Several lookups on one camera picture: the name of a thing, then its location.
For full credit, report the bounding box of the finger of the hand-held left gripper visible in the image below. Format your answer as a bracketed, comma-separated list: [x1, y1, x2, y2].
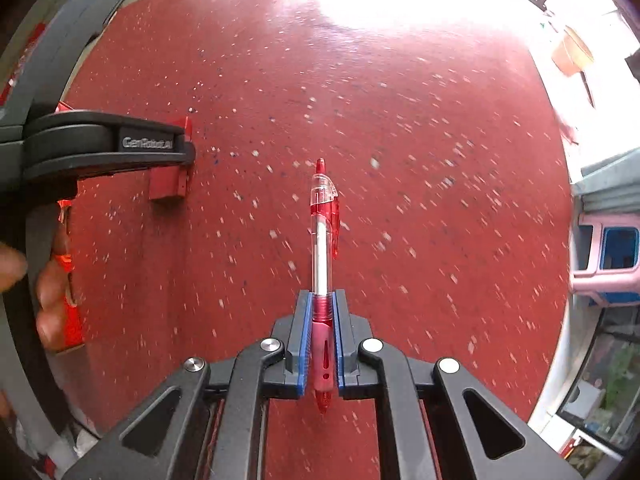
[171, 124, 197, 166]

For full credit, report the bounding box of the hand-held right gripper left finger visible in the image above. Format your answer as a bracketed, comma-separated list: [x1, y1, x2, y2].
[62, 290, 315, 480]

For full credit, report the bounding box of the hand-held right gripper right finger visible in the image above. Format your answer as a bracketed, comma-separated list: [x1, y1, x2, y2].
[331, 289, 581, 480]

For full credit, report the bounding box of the small dark red box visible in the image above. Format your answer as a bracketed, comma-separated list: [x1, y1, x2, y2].
[149, 116, 193, 203]

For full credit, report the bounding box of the person's left hand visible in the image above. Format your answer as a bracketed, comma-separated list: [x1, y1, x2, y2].
[0, 220, 73, 350]

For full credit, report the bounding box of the pink plastic stool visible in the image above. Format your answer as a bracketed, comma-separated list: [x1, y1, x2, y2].
[570, 212, 640, 306]

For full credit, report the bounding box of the glass cabinet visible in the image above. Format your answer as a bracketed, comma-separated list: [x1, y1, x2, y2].
[557, 305, 640, 463]

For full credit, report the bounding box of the grey green tarp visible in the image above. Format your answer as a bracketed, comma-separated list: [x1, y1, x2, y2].
[570, 147, 640, 213]

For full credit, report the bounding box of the orange plastic stool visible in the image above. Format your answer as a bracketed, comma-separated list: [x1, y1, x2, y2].
[550, 25, 596, 108]

